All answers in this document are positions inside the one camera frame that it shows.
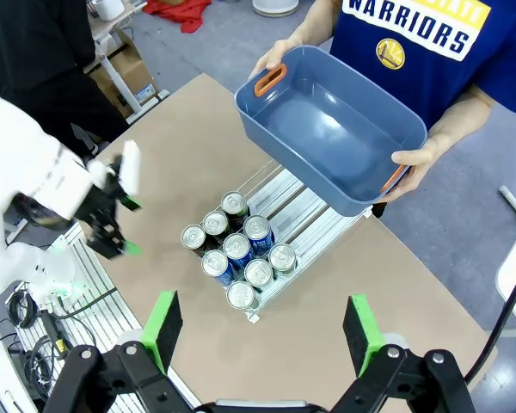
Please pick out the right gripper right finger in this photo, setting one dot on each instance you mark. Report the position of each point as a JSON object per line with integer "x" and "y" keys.
{"x": 363, "y": 340}

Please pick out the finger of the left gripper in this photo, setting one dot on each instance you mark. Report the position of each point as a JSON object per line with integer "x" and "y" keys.
{"x": 112, "y": 241}
{"x": 131, "y": 204}

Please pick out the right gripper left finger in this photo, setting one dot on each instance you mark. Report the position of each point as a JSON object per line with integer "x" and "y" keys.
{"x": 163, "y": 335}

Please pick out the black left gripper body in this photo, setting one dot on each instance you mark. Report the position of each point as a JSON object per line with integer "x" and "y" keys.
{"x": 101, "y": 202}

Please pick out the black Pepsi can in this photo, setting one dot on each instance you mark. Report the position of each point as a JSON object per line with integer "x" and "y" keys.
{"x": 193, "y": 236}
{"x": 234, "y": 203}
{"x": 215, "y": 221}

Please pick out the green beverage can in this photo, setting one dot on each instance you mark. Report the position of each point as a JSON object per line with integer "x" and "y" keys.
{"x": 258, "y": 272}
{"x": 241, "y": 294}
{"x": 282, "y": 256}

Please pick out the blue Pocari Sweat can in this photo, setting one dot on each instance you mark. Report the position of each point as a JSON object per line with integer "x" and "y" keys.
{"x": 215, "y": 262}
{"x": 257, "y": 227}
{"x": 237, "y": 245}

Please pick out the person's left forearm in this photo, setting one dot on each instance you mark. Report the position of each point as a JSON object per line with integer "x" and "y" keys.
{"x": 460, "y": 120}

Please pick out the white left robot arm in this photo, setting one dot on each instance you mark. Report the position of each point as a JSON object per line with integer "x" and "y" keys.
{"x": 26, "y": 163}

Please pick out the person's right forearm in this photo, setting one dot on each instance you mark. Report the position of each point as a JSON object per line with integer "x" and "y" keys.
{"x": 318, "y": 21}

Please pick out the person's left hand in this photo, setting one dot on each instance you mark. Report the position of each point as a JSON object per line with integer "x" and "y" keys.
{"x": 417, "y": 172}

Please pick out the person's right hand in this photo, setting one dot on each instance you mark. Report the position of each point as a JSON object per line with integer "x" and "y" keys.
{"x": 277, "y": 53}

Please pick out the aluminium slatted robot platform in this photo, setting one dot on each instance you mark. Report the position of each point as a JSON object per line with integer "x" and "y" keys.
{"x": 112, "y": 318}

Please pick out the clear acrylic can rack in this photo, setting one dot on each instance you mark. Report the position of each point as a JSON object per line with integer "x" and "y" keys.
{"x": 309, "y": 223}

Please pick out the cardboard box white label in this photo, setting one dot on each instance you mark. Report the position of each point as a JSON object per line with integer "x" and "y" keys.
{"x": 129, "y": 73}

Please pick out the person in dark jacket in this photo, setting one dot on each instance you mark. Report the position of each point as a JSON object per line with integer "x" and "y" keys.
{"x": 34, "y": 43}

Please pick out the white cylinder container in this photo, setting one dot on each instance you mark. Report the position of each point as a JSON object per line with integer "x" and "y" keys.
{"x": 107, "y": 8}

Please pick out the red cloth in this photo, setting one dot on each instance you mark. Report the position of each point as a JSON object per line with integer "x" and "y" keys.
{"x": 185, "y": 17}

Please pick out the white round air purifier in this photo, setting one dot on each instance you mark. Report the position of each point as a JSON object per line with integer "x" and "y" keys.
{"x": 275, "y": 6}

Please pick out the person in blue Warriors shirt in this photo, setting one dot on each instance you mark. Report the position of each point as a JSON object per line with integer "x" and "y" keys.
{"x": 413, "y": 64}

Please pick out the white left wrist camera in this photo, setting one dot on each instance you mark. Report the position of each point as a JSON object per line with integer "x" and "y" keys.
{"x": 131, "y": 168}

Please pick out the white desk frame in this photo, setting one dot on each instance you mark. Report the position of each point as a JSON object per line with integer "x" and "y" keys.
{"x": 107, "y": 64}

